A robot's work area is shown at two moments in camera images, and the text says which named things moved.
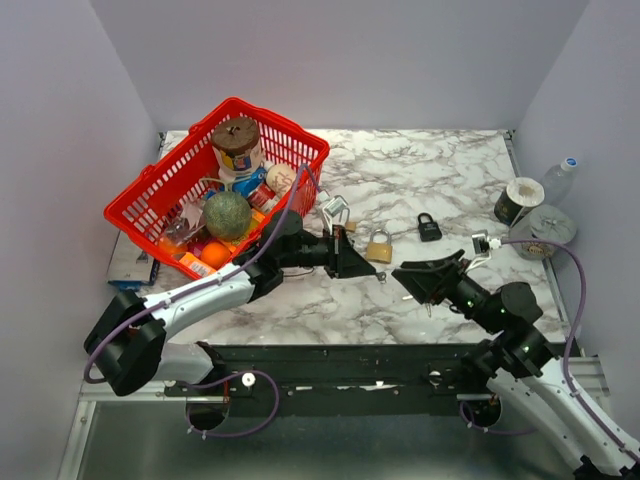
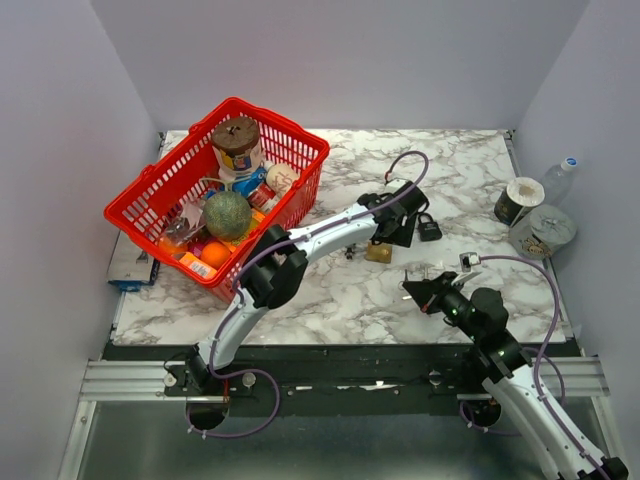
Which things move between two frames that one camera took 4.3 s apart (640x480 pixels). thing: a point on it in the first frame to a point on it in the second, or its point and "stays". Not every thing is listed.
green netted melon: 227,215 stays
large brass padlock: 379,251 stays
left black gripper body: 332,245 to 401,235
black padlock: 429,231 stays
